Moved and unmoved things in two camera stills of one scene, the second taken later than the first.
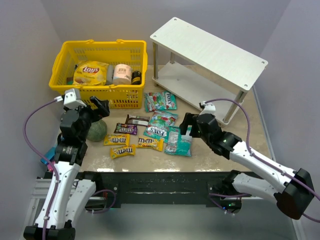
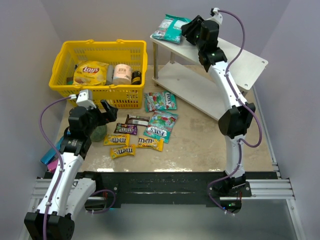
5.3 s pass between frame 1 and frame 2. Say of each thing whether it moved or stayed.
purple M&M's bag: stayed
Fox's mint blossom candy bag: stayed
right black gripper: moved
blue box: stayed
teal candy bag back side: moved
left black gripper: moved
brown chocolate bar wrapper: stayed
